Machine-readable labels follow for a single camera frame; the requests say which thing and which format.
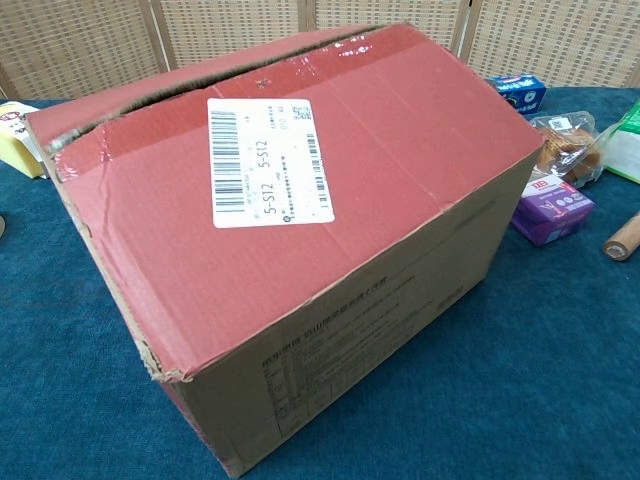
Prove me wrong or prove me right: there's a large brown cardboard box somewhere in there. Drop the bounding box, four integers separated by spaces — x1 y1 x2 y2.
24 22 545 476

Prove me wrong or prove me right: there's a small purple box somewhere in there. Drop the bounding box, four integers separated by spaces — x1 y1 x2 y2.
509 169 597 247

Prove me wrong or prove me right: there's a blue Oreo cookie pack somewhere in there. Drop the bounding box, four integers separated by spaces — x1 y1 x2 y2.
485 73 547 117

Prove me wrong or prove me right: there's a white yellow carton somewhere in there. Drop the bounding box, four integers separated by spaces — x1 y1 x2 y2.
0 99 49 180

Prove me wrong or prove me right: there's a blue tablecloth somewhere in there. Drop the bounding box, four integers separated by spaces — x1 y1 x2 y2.
0 87 640 480

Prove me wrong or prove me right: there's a clear bagged brown cake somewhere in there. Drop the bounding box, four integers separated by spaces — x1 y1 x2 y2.
529 110 609 189

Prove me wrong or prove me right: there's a bamboo folding screen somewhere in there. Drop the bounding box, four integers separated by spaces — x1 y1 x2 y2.
0 0 640 101

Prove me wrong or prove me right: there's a wooden rolling pin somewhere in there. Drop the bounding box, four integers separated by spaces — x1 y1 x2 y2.
602 209 640 262

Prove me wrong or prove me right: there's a green white carton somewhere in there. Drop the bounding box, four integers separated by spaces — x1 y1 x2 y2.
597 98 640 184

